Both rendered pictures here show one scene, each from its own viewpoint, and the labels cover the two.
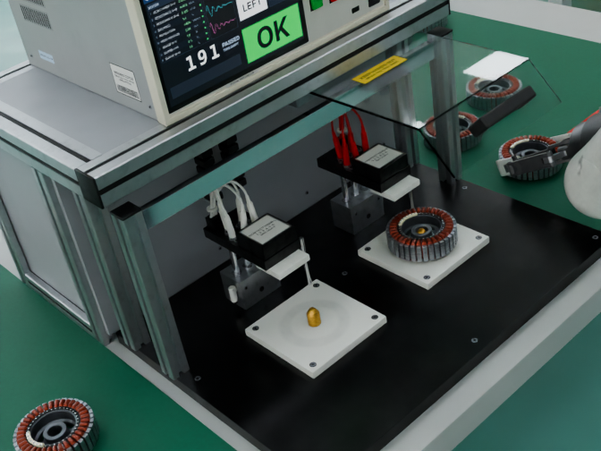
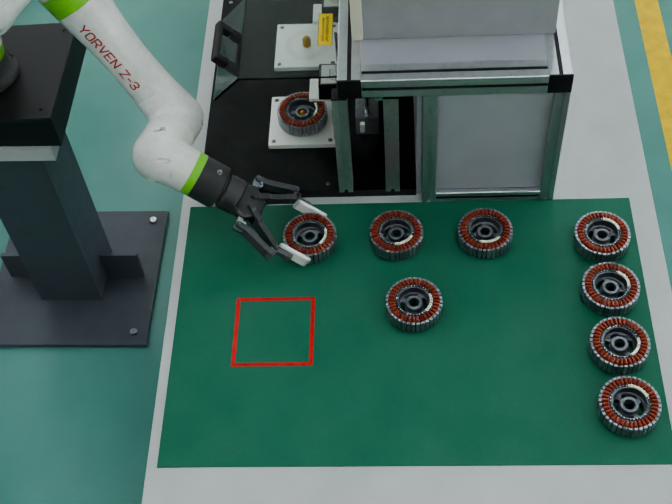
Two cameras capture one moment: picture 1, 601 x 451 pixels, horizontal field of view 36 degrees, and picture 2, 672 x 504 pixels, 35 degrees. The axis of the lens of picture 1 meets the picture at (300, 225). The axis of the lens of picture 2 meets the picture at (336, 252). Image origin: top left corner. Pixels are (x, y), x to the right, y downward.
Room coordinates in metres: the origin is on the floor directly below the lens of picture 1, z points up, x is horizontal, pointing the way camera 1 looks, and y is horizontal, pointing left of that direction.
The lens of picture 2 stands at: (2.34, -1.38, 2.52)
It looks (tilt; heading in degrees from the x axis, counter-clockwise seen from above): 54 degrees down; 132
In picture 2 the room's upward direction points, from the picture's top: 6 degrees counter-clockwise
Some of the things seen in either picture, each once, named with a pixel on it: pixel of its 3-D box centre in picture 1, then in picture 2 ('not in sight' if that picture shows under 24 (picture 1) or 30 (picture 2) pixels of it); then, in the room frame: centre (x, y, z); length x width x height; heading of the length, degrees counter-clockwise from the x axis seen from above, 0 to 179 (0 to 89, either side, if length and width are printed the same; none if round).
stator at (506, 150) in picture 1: (530, 157); (310, 238); (1.40, -0.43, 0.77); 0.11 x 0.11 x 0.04
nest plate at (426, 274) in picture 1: (423, 246); (303, 121); (1.19, -0.19, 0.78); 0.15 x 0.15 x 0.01; 37
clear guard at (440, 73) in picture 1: (419, 92); (295, 46); (1.21, -0.21, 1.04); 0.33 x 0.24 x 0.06; 37
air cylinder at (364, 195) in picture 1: (357, 207); (366, 113); (1.30, -0.10, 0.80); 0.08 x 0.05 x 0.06; 127
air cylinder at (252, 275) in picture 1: (250, 278); not in sight; (1.16, 0.09, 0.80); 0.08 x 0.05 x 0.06; 127
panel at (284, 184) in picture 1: (249, 158); (414, 33); (1.32, 0.06, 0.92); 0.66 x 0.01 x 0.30; 127
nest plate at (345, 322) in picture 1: (315, 326); not in sight; (1.04, 0.01, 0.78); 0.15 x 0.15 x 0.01; 37
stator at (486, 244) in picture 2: not in sight; (484, 233); (1.69, -0.21, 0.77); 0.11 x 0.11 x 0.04
